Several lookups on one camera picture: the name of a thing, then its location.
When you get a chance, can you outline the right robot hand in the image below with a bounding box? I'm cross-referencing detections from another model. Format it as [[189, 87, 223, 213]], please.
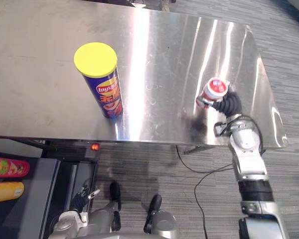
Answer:
[[195, 80, 242, 117]]

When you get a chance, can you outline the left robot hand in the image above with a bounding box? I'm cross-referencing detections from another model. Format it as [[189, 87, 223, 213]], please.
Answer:
[[70, 184, 101, 212]]

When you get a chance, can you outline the red-lidded white gum bottle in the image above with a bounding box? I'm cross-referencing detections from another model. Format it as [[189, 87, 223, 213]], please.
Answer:
[[201, 77, 229, 102]]

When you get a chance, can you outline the dark grey shelf unit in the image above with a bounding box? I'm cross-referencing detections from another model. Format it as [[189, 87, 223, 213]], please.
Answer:
[[0, 150, 98, 239]]

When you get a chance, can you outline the yellow chips can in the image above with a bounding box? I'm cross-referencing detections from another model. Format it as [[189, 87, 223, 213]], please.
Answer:
[[0, 181, 25, 204]]

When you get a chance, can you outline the red chips can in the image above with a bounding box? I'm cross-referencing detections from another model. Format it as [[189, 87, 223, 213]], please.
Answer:
[[0, 156, 30, 178]]

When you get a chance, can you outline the blue Lay's chips can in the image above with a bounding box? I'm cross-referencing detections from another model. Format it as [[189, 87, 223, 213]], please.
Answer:
[[73, 42, 124, 119]]

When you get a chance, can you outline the stainless steel table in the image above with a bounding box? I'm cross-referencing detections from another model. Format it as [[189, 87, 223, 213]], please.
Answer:
[[0, 0, 289, 148]]

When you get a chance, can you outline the black floor cable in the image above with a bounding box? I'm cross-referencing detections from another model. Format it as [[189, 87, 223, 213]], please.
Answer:
[[175, 145, 234, 239]]

